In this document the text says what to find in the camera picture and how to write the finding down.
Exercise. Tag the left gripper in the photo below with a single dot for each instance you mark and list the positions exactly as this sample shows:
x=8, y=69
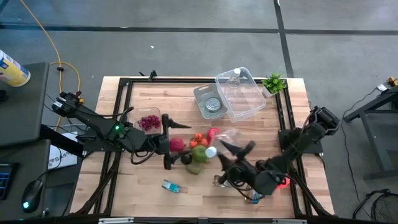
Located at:
x=158, y=144

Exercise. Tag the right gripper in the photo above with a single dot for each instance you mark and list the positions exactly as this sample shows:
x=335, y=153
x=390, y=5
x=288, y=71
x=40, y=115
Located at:
x=242, y=172

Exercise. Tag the dark red round fruit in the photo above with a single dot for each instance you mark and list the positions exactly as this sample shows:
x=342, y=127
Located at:
x=177, y=144

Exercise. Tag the clear plastic bottle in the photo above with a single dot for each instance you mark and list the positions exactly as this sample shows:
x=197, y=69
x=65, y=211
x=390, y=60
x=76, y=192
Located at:
x=237, y=71
x=211, y=152

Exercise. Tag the silver pull-tab food can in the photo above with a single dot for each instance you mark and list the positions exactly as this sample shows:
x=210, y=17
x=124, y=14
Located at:
x=218, y=182

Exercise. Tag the orange tomato cluster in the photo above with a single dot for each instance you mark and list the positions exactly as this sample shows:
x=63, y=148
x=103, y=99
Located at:
x=198, y=140

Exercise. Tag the bright red round fruit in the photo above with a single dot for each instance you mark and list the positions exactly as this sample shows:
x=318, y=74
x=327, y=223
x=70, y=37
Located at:
x=213, y=134

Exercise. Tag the green apple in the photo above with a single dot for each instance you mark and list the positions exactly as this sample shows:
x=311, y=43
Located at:
x=199, y=154

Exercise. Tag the blue packet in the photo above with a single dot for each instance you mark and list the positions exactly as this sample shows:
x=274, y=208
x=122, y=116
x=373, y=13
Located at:
x=171, y=186

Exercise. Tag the blue pink label can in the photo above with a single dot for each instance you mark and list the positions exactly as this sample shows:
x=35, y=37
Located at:
x=255, y=198

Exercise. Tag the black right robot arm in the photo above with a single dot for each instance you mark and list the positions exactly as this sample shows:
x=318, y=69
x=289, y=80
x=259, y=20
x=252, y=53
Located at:
x=298, y=146

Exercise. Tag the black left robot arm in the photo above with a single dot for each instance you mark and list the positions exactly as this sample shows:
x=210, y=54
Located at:
x=93, y=119

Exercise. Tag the red grape bunch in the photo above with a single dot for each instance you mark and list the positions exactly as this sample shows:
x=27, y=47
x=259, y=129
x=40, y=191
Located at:
x=149, y=122

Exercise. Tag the clear glass bowl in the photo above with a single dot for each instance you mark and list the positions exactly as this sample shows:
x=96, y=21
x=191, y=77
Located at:
x=136, y=115

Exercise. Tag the large clear plastic bin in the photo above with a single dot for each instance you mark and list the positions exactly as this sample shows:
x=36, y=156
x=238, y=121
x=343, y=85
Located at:
x=248, y=105

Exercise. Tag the light grey plastic bin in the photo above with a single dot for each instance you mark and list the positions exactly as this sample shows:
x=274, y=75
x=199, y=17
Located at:
x=202, y=93

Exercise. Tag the black clamp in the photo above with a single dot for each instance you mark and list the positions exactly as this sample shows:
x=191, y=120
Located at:
x=152, y=74

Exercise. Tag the small potted green plant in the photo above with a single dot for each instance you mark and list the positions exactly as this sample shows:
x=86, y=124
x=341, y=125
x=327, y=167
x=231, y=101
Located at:
x=273, y=83

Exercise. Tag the white printed sheet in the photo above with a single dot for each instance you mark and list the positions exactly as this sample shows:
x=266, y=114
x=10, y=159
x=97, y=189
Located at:
x=63, y=157

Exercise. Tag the black metal stand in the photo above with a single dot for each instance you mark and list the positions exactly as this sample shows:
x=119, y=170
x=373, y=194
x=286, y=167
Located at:
x=374, y=140

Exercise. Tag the black computer mouse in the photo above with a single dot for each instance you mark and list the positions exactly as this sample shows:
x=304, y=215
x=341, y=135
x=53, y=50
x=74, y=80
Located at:
x=32, y=196

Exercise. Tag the dark grey desk surface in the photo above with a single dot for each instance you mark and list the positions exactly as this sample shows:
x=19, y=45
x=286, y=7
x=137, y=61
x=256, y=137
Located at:
x=18, y=155
x=21, y=118

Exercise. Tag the black mesh basket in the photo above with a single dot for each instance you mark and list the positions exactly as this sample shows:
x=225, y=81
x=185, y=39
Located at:
x=385, y=208

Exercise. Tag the white power adapter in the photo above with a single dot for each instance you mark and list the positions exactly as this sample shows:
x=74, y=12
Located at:
x=382, y=87

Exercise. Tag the backlit keyboard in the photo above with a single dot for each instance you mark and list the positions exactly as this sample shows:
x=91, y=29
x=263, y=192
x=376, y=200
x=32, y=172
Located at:
x=4, y=180

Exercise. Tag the yellow white wipes canister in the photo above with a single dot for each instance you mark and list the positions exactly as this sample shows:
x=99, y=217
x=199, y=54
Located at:
x=12, y=70

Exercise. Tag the small gold object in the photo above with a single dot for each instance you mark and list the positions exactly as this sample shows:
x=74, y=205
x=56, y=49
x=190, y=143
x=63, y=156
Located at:
x=392, y=81

